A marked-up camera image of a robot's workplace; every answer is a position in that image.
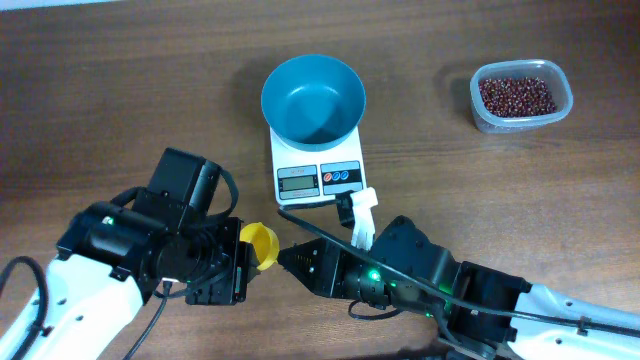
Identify clear plastic food container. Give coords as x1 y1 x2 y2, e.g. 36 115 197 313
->
470 59 574 134

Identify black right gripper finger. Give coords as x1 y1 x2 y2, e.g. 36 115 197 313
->
279 260 325 295
278 239 325 268

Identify white digital kitchen scale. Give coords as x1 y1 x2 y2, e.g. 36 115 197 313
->
270 129 367 205

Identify teal plastic bowl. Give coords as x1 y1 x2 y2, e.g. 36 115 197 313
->
260 54 367 152

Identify black left camera cable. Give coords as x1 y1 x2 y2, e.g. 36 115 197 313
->
0 168 240 360

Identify black camera cable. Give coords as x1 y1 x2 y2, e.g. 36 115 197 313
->
277 205 640 337
0 168 240 360

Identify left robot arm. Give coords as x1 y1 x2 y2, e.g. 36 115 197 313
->
1 202 259 359

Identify black right camera cable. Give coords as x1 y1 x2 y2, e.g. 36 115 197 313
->
277 205 640 337

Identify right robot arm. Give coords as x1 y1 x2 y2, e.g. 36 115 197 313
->
278 211 639 359

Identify yellow plastic measuring scoop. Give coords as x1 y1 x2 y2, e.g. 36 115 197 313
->
240 222 280 271

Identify red adzuki beans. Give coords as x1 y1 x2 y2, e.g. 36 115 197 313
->
479 77 557 118

